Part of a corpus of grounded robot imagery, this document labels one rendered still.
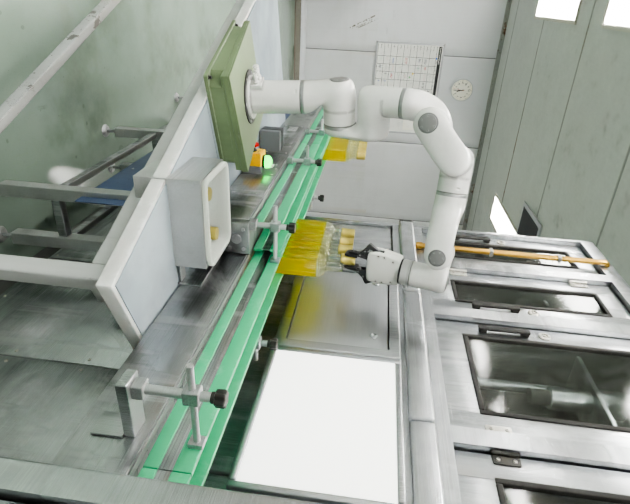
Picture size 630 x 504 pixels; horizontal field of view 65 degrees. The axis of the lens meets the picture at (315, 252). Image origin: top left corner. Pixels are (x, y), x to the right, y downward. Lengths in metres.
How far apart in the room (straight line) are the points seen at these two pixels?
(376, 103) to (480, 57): 5.92
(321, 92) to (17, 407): 1.10
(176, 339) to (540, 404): 0.89
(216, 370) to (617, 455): 0.88
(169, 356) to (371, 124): 0.84
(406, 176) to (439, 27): 2.04
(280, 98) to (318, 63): 5.78
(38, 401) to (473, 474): 0.98
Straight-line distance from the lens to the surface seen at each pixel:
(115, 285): 0.98
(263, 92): 1.50
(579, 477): 1.26
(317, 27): 7.23
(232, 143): 1.46
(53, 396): 1.35
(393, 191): 7.63
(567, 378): 1.51
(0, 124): 1.60
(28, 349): 1.52
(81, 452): 0.91
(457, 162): 1.32
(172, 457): 0.89
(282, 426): 1.13
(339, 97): 1.47
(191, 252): 1.20
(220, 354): 1.06
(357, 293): 1.57
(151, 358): 1.04
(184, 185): 1.13
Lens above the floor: 1.20
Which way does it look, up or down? 6 degrees down
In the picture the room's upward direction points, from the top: 96 degrees clockwise
